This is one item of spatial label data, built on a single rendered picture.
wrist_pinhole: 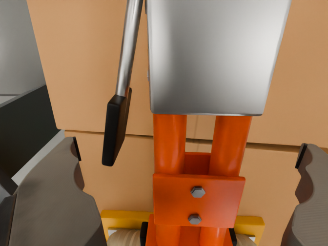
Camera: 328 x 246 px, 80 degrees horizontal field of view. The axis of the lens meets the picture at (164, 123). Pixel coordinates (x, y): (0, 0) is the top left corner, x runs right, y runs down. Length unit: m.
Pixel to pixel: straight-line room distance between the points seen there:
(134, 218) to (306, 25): 0.37
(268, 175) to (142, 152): 0.20
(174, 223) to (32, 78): 1.42
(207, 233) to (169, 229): 0.03
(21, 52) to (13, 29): 0.13
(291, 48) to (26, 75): 1.44
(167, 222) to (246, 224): 0.25
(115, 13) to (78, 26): 0.05
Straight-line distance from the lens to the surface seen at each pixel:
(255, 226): 0.41
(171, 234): 0.19
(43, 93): 1.29
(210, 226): 0.17
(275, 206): 0.41
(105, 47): 0.26
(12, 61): 1.56
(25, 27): 1.45
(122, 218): 0.39
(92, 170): 0.35
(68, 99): 0.30
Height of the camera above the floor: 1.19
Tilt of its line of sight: 62 degrees down
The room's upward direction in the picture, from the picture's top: 174 degrees counter-clockwise
